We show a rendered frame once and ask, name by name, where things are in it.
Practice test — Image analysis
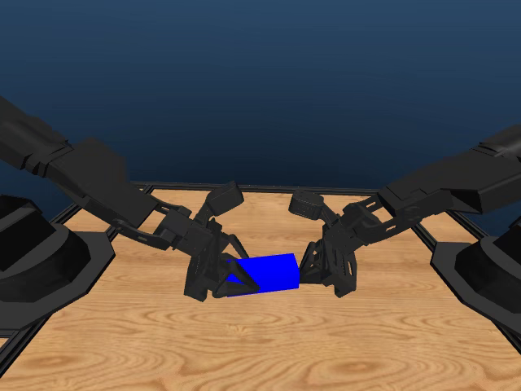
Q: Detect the blue hollow socket block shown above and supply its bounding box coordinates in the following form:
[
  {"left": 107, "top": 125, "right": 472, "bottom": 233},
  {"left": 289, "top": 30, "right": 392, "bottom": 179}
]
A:
[{"left": 225, "top": 252, "right": 301, "bottom": 298}]

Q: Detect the black table frame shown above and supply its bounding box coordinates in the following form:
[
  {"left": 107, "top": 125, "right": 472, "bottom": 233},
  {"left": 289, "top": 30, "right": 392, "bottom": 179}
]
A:
[{"left": 0, "top": 182, "right": 521, "bottom": 380}]

